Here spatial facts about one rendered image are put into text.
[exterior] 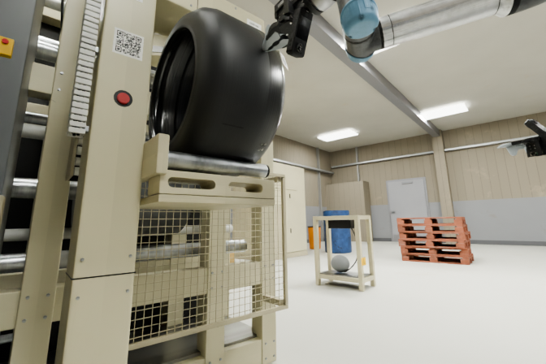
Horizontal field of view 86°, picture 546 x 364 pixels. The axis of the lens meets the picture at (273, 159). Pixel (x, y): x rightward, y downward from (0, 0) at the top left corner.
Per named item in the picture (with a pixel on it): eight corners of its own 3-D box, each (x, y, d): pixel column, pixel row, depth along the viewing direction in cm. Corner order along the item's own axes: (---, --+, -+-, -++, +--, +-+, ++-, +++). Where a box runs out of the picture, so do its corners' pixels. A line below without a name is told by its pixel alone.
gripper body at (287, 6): (292, 19, 85) (322, -10, 76) (294, 44, 82) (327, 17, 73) (271, 7, 80) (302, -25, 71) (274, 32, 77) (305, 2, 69)
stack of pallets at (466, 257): (399, 261, 536) (395, 218, 553) (409, 257, 594) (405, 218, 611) (470, 265, 470) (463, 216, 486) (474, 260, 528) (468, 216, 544)
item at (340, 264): (363, 292, 308) (357, 214, 325) (315, 284, 346) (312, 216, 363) (376, 286, 334) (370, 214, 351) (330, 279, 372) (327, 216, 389)
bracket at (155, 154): (155, 172, 67) (158, 132, 70) (116, 189, 97) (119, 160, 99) (170, 174, 70) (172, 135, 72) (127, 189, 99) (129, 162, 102)
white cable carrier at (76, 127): (67, 131, 68) (91, -38, 79) (66, 136, 72) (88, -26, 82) (90, 134, 71) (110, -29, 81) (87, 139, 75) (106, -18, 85)
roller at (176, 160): (163, 156, 72) (160, 145, 75) (158, 170, 74) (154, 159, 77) (272, 170, 94) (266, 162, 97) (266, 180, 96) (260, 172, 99)
